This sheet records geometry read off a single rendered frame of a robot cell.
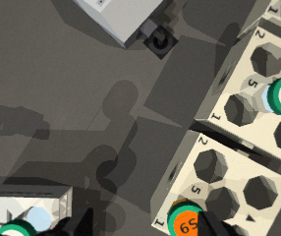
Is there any white done button box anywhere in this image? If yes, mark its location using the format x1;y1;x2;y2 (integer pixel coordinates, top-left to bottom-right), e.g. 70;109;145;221
73;0;178;59

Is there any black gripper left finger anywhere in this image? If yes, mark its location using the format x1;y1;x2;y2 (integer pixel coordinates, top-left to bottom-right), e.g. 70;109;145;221
35;207;93;236

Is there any white tube rack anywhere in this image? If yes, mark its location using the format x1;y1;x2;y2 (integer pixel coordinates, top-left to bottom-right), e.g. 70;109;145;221
0;184;73;229

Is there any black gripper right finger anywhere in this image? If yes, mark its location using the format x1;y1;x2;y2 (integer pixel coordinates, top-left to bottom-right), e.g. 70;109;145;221
197;211;243;236

